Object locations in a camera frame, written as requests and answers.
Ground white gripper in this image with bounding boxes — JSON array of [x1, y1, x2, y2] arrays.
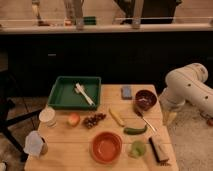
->
[[159, 92, 183, 126]]

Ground dark maroon bowl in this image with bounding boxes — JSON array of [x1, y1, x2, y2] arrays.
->
[[135, 90, 157, 111]]

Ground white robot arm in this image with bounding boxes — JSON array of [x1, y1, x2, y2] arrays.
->
[[159, 63, 213, 126]]

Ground black brush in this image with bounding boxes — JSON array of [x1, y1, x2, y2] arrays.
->
[[149, 136, 169, 164]]

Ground green cucumber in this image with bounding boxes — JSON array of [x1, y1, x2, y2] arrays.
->
[[123, 125, 148, 135]]

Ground green cup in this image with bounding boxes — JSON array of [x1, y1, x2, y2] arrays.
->
[[129, 140, 146, 158]]

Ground yellow banana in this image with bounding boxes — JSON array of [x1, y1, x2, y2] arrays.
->
[[109, 109, 125, 127]]

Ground blue sponge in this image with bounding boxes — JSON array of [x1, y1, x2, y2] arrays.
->
[[121, 86, 132, 100]]

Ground orange bowl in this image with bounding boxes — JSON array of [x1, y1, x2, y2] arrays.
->
[[90, 132, 122, 164]]

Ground red grapes bunch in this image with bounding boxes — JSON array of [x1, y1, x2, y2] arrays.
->
[[82, 113, 106, 129]]

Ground white utensil in tray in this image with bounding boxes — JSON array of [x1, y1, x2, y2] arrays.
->
[[75, 83, 94, 105]]

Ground green plastic tray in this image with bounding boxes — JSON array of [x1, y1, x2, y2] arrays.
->
[[48, 76, 101, 110]]

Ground green box on counter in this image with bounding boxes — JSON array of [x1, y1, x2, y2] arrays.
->
[[84, 16, 96, 25]]

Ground translucent plastic pitcher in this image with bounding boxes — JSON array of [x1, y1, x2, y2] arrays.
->
[[24, 131, 48, 157]]

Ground black office chair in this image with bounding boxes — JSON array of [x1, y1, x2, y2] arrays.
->
[[0, 69, 44, 163]]

